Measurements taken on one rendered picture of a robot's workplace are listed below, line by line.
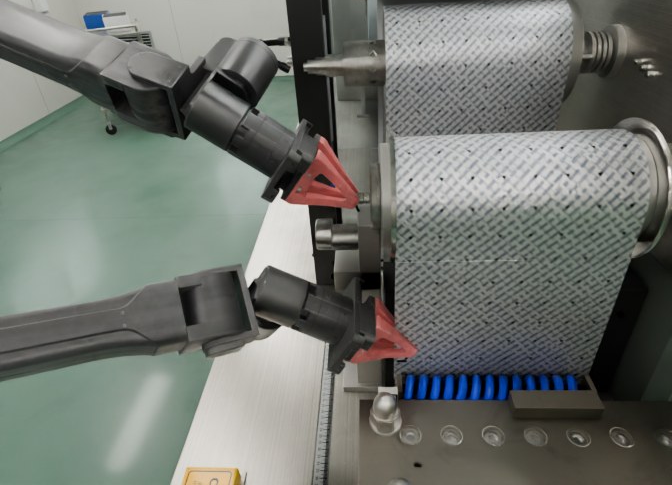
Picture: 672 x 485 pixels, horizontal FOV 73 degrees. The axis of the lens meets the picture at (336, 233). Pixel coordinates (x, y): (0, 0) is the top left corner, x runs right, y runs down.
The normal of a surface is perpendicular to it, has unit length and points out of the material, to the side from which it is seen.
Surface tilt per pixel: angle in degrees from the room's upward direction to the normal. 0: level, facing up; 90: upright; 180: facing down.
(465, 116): 92
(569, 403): 0
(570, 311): 90
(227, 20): 90
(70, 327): 41
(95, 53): 33
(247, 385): 0
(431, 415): 0
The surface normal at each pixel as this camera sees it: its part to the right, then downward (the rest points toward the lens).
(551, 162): -0.08, -0.34
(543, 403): -0.06, -0.84
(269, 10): -0.05, 0.55
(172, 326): 0.44, -0.43
